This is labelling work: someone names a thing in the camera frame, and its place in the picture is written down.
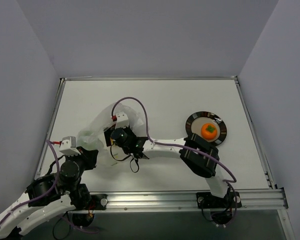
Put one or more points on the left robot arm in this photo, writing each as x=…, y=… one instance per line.
x=50, y=188

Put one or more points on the black rimmed plate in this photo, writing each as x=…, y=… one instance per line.
x=196, y=120

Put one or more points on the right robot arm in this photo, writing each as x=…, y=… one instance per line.
x=200, y=156

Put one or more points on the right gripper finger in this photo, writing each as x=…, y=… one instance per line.
x=108, y=139
x=112, y=129

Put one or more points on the orange fake fruit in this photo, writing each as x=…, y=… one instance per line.
x=208, y=131

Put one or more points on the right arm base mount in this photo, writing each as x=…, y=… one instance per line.
x=218, y=210

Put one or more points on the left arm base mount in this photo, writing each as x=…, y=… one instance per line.
x=84, y=215

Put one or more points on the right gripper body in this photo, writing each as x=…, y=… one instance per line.
x=107, y=136

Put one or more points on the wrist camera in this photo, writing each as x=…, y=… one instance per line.
x=68, y=146
x=121, y=120

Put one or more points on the translucent plastic bag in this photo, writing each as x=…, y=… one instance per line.
x=92, y=137

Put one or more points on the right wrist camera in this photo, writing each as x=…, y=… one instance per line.
x=121, y=120

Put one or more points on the aluminium front rail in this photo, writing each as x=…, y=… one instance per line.
x=181, y=201

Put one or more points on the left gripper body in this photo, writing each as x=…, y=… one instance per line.
x=90, y=155

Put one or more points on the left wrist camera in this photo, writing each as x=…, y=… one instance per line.
x=68, y=146

